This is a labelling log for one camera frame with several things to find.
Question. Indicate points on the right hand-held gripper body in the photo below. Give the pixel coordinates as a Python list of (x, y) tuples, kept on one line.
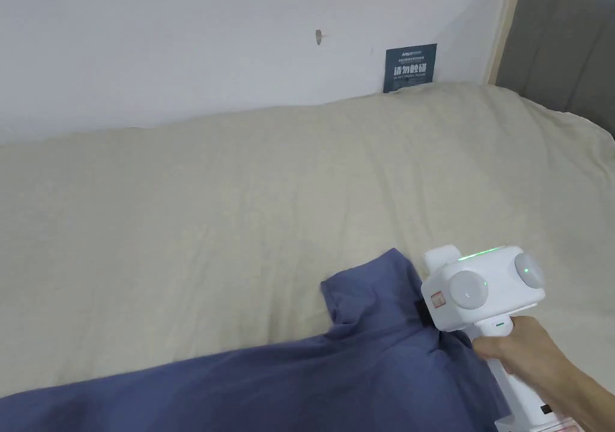
[(485, 290)]

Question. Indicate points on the dark blue shirt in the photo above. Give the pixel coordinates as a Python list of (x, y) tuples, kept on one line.
[(269, 384)]

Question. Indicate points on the person's right forearm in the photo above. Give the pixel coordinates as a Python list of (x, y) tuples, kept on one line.
[(593, 393)]

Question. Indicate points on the person's right hand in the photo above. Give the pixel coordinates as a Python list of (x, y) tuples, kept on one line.
[(521, 350)]

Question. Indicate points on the grey padded headboard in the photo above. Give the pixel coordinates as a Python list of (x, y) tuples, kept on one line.
[(562, 47)]

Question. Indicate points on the bed with beige sheet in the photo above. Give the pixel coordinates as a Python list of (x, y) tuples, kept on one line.
[(216, 201)]

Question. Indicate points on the dark blue wall sign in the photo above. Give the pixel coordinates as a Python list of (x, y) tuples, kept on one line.
[(410, 68)]

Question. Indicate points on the light wooden bed post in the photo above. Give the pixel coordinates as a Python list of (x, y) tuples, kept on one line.
[(504, 23)]

